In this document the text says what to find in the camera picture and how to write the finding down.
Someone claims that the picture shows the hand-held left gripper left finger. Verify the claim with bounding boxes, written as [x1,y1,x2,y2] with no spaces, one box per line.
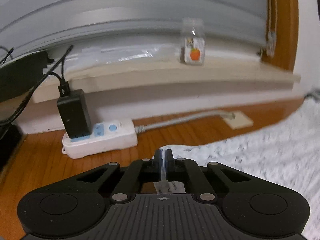
[76,149,163,203]

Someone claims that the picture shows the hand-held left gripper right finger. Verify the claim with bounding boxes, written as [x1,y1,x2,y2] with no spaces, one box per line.
[166,149,252,202]

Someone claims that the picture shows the white patterned shirt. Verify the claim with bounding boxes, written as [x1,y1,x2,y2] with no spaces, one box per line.
[154,95,320,240]

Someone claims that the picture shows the white power strip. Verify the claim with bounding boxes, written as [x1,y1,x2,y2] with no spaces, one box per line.
[62,118,139,160]

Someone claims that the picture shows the cream window sill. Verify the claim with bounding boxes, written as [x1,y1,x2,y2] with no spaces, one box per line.
[32,59,301,104]

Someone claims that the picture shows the black charger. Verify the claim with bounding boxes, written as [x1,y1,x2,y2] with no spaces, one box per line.
[57,89,92,139]

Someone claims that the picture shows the clear plastic bag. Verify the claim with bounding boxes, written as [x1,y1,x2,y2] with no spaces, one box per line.
[67,44,181,71]

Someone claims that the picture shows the glass jar orange label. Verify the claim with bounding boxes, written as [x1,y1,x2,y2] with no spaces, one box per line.
[180,18,206,66]

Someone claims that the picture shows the black box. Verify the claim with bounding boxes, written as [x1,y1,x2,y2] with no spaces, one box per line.
[0,124,23,171]

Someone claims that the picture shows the white window blinds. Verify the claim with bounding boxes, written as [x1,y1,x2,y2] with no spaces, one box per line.
[0,0,270,63]

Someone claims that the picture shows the black flat device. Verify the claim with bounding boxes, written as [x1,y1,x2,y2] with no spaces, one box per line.
[0,50,55,103]

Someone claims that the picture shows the beige cable grommet plate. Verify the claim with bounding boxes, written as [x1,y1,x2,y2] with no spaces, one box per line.
[221,109,254,130]

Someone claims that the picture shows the black cables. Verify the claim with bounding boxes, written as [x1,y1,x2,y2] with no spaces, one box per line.
[0,44,75,126]

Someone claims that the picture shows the clear bead chain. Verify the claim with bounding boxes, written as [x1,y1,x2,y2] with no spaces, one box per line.
[265,0,278,57]

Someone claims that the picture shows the wooden window frame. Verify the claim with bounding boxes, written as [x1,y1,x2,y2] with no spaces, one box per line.
[260,0,300,71]

